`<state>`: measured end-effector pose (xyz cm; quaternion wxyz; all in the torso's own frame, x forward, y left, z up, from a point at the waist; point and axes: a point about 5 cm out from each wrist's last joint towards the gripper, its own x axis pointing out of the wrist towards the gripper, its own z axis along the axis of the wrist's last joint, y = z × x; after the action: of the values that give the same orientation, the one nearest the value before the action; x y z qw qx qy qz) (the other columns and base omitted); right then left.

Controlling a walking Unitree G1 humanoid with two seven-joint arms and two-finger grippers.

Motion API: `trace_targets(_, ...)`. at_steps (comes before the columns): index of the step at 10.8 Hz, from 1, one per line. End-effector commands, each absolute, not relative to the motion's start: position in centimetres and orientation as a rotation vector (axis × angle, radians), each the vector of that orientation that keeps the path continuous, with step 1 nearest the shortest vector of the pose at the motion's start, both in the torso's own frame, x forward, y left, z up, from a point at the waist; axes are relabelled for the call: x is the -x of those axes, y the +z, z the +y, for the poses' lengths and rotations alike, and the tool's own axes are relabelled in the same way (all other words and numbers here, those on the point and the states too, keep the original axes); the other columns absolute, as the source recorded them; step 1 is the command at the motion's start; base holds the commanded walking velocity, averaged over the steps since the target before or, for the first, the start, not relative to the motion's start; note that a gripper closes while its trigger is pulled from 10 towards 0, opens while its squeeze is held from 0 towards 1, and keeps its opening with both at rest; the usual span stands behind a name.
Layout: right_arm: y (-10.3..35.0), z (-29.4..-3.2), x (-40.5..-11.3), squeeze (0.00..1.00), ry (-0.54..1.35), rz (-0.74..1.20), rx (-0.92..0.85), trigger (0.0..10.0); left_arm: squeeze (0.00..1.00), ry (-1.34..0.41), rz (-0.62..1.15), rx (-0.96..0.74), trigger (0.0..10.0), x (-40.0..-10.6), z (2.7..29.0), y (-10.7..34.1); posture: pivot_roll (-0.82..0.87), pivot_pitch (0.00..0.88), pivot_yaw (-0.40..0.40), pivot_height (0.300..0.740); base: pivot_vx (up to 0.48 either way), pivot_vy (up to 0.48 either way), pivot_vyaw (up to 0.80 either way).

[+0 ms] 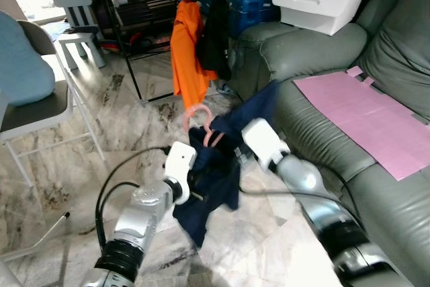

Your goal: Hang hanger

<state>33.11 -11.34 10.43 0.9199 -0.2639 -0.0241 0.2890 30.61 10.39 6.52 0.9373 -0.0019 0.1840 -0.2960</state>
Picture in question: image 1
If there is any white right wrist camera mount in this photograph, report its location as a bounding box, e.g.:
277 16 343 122
241 119 291 173

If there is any pink mat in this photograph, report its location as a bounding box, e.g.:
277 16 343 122
294 67 430 181

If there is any orange shirt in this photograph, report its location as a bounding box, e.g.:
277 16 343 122
170 0 219 110

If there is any navy garment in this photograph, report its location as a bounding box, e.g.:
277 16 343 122
173 80 282 247

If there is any light blue chair cushion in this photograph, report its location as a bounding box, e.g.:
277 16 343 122
0 11 56 106

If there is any grey green sofa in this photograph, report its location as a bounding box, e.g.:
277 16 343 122
228 0 430 287

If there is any blue white slipper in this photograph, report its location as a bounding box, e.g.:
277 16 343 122
218 83 237 97

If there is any black hanging garment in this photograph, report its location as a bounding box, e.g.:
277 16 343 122
196 0 232 81

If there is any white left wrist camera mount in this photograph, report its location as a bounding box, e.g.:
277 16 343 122
163 141 198 187

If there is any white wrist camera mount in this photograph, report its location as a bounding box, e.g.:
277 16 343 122
163 141 198 187
241 119 291 173

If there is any blue plastic case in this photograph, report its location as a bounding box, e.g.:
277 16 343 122
215 0 280 39

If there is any grey white folding chair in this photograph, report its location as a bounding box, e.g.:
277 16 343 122
0 19 107 187

